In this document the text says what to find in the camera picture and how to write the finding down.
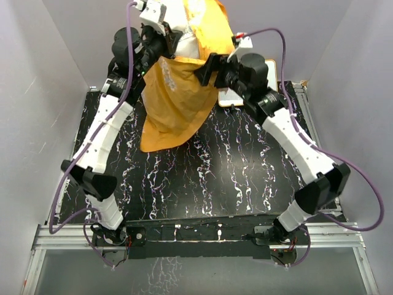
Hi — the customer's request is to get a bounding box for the small whiteboard with gold frame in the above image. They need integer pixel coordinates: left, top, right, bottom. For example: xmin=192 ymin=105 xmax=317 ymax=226
xmin=217 ymin=59 xmax=278 ymax=108

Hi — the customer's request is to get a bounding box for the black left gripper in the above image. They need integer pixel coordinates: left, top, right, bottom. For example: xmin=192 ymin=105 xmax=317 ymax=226
xmin=135 ymin=22 xmax=182 ymax=77

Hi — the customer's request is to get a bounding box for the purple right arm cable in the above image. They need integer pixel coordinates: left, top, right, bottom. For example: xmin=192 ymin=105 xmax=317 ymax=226
xmin=236 ymin=28 xmax=385 ymax=232

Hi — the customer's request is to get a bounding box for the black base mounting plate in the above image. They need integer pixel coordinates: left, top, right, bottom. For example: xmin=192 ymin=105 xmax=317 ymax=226
xmin=91 ymin=219 xmax=309 ymax=262

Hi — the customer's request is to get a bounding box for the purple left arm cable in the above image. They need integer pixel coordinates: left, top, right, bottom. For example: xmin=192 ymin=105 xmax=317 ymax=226
xmin=49 ymin=1 xmax=145 ymax=234

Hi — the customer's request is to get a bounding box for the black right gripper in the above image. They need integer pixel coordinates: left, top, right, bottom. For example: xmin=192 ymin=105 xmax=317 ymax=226
xmin=193 ymin=53 xmax=249 ymax=100

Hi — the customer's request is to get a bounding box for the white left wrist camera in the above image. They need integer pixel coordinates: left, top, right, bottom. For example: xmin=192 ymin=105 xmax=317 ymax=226
xmin=139 ymin=0 xmax=166 ymax=36

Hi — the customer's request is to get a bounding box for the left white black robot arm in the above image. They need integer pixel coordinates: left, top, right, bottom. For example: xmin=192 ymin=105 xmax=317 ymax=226
xmin=61 ymin=25 xmax=183 ymax=245

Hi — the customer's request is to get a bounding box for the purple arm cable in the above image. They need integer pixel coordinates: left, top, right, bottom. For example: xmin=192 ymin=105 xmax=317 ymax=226
xmin=49 ymin=1 xmax=145 ymax=234
xmin=236 ymin=28 xmax=385 ymax=232

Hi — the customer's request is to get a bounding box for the white pillow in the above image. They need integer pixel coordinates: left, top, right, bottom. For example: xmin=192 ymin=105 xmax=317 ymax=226
xmin=163 ymin=0 xmax=206 ymax=59

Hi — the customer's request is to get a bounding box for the orange pillowcase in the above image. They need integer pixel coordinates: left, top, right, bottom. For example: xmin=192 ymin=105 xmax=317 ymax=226
xmin=140 ymin=1 xmax=234 ymax=152

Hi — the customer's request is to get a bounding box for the aluminium frame rail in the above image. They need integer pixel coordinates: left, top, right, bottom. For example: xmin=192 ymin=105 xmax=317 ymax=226
xmin=25 ymin=102 xmax=378 ymax=294

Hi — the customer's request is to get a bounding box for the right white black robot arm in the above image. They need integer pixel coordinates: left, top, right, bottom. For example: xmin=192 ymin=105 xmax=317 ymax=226
xmin=193 ymin=53 xmax=351 ymax=244

